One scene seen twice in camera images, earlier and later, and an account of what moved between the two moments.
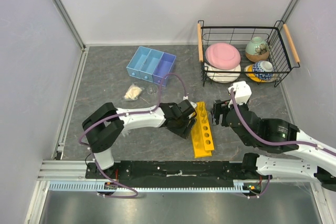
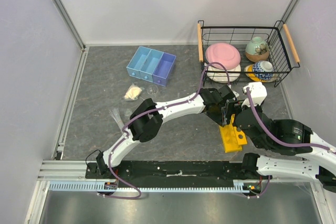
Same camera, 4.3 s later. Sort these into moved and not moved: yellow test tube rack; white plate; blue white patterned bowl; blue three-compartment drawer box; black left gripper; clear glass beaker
Moved: black left gripper; yellow test tube rack
Not moved: blue white patterned bowl; clear glass beaker; blue three-compartment drawer box; white plate
